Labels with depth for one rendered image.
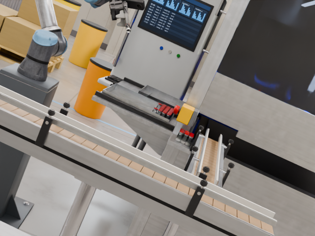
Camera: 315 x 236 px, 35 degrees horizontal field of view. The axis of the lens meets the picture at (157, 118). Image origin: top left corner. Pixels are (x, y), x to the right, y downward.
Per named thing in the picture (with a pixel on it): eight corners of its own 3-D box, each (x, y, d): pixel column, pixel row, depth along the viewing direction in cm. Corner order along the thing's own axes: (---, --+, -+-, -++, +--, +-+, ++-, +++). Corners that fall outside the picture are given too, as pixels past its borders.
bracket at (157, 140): (162, 154, 238) (173, 130, 235) (161, 156, 235) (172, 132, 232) (99, 125, 240) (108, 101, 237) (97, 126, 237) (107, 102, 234)
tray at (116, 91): (173, 116, 254) (176, 110, 253) (166, 126, 228) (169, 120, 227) (113, 89, 256) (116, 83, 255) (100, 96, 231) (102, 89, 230)
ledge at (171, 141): (198, 150, 221) (200, 146, 221) (196, 157, 208) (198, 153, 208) (170, 136, 222) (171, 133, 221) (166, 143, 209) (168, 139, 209)
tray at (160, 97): (198, 114, 286) (200, 108, 285) (194, 122, 261) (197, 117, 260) (144, 90, 288) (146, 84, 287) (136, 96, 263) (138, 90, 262)
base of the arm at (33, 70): (13, 71, 243) (19, 52, 241) (22, 67, 258) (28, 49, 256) (41, 83, 245) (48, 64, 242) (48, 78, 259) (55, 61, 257)
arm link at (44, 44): (22, 52, 244) (31, 26, 241) (34, 51, 257) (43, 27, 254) (43, 62, 243) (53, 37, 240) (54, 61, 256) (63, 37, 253)
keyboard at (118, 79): (166, 102, 318) (167, 99, 317) (161, 106, 304) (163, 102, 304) (110, 77, 322) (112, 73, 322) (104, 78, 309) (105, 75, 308)
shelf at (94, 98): (197, 115, 291) (198, 113, 291) (186, 143, 223) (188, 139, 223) (123, 82, 294) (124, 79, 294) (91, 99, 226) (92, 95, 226)
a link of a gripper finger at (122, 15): (116, 25, 228) (115, 14, 234) (129, 24, 228) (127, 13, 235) (116, 19, 226) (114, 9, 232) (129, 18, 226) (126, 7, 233)
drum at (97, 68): (99, 123, 502) (120, 73, 489) (67, 109, 501) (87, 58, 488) (105, 116, 536) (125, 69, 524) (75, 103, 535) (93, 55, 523)
